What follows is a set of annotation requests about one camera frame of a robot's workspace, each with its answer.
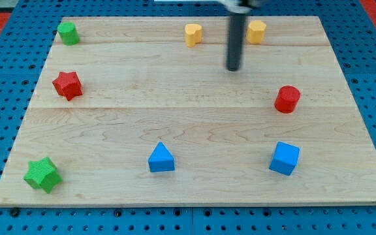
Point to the yellow hexagon block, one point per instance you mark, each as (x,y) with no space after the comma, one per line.
(255,31)

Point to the blue triangle block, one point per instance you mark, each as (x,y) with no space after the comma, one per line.
(161,160)

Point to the wooden board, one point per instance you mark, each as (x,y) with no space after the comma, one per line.
(142,85)

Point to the yellow heart block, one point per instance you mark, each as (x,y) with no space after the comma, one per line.
(193,34)

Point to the red cylinder block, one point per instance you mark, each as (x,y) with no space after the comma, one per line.
(287,99)

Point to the blue cube block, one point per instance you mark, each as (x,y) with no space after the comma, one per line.
(285,158)

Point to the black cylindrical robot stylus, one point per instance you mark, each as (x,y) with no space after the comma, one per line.
(236,30)

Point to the red star block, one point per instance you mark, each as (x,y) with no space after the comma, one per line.
(68,85)

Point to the green cylinder block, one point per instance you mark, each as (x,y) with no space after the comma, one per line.
(68,33)

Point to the green star block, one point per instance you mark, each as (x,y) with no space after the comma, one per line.
(42,174)

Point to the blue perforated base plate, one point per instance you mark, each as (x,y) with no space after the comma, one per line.
(25,38)

